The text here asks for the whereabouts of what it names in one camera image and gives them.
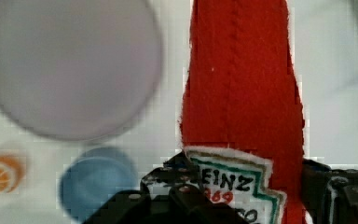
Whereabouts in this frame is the red plush ketchup bottle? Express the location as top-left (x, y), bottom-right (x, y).
top-left (180, 0), bottom-right (306, 224)

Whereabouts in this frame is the lavender round plate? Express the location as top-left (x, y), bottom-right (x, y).
top-left (0, 0), bottom-right (163, 141)

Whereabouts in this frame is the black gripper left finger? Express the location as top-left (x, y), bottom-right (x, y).
top-left (82, 152), bottom-right (248, 224)

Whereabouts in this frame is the blue bowl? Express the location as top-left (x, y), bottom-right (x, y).
top-left (58, 147), bottom-right (138, 223)

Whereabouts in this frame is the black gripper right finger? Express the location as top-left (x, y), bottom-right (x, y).
top-left (301, 160), bottom-right (358, 224)

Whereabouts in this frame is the orange slice toy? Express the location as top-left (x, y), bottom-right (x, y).
top-left (0, 156), bottom-right (24, 193)

